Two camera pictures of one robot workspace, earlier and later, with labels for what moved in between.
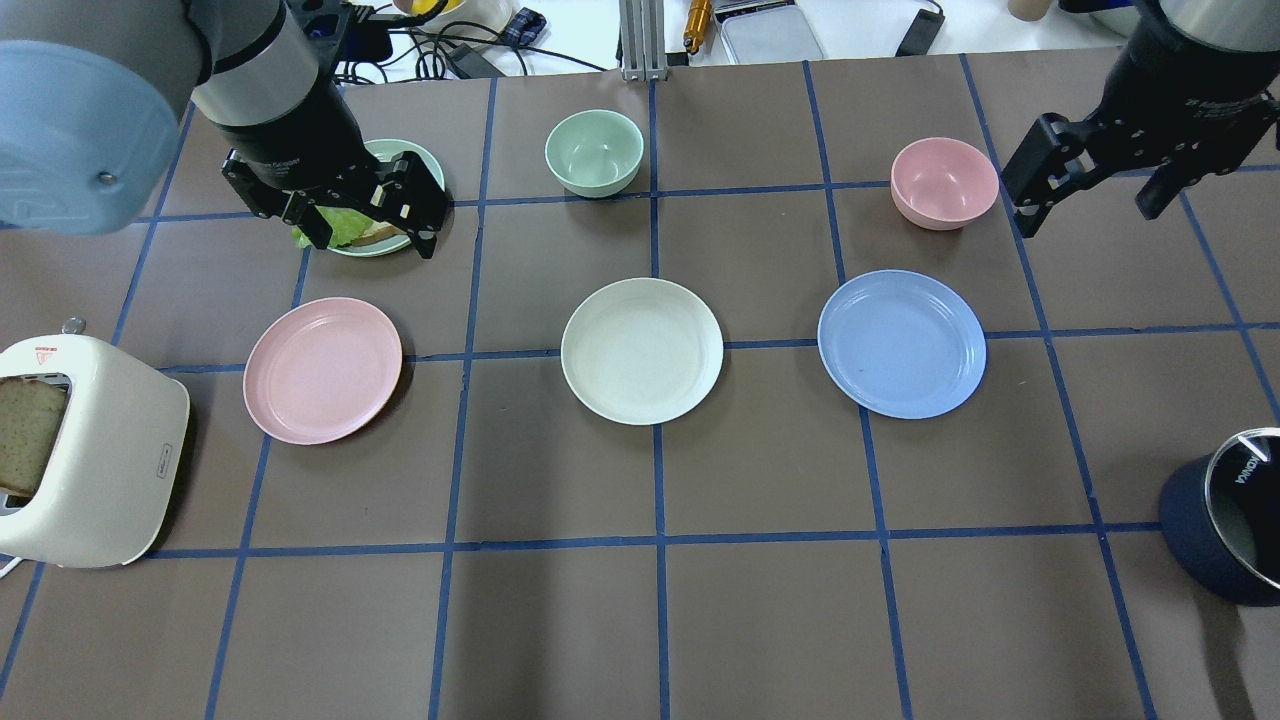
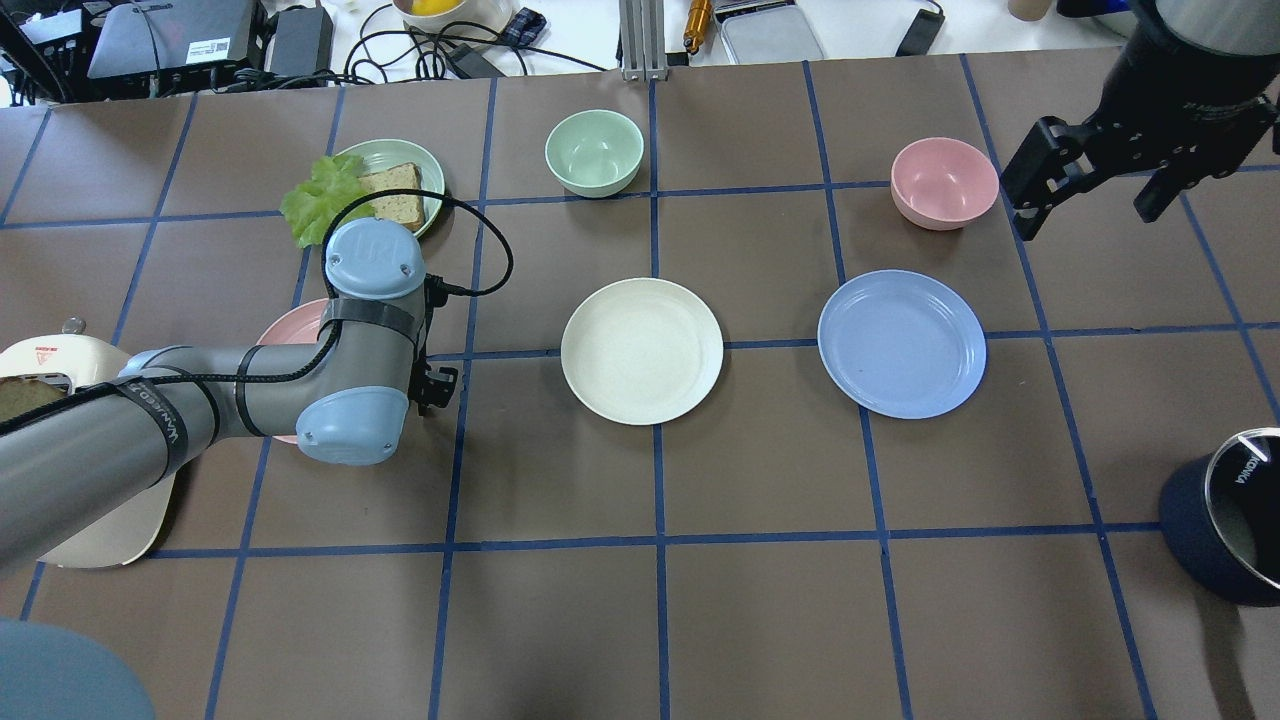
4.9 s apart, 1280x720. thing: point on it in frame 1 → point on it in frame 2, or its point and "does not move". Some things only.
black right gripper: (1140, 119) does not move
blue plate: (902, 345) does not move
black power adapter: (920, 34) does not move
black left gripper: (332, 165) → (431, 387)
